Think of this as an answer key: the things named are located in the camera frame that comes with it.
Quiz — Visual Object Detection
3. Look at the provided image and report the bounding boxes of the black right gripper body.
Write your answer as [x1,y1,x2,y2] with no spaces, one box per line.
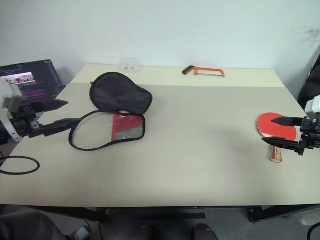
[297,116,320,157]

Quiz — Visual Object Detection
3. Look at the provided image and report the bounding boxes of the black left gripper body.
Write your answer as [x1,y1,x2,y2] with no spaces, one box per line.
[9,101,47,139]

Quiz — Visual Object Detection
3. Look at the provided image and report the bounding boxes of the red table tennis paddle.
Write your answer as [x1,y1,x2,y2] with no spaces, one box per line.
[256,112,299,164]

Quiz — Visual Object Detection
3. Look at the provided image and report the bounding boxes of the grey foot pedal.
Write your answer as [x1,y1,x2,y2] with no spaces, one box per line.
[74,225,92,240]

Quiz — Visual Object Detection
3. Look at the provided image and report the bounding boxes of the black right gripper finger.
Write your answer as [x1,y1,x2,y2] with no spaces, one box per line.
[261,136,301,153]
[270,115,304,127]

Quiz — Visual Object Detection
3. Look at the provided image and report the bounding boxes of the orange hacksaw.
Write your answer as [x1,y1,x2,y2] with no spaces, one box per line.
[181,65,226,79]

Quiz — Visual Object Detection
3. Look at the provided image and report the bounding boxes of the dark rounded shape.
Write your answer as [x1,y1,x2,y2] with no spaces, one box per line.
[190,223,220,240]

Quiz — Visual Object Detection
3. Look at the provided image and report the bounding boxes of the grey fabric bulk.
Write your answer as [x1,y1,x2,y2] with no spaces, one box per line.
[0,209,67,240]

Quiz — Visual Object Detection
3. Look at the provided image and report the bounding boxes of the black floor cable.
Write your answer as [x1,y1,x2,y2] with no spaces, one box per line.
[306,221,320,240]

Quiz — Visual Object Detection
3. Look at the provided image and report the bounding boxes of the black zippered paddle case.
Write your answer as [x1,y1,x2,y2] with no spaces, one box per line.
[68,71,154,152]

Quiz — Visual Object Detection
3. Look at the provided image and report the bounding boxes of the clear plastic container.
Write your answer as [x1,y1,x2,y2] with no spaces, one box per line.
[117,57,144,74]

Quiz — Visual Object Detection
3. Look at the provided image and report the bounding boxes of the black table frame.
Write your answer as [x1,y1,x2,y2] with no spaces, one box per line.
[0,203,320,224]

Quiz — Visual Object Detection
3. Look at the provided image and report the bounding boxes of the black laptop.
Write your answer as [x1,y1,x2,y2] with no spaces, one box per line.
[0,59,63,118]

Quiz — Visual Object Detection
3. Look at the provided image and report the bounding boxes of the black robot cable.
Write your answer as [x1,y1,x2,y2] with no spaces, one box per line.
[0,149,41,176]

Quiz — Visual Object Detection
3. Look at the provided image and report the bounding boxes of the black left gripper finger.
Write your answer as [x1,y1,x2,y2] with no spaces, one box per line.
[41,117,84,137]
[37,99,69,113]

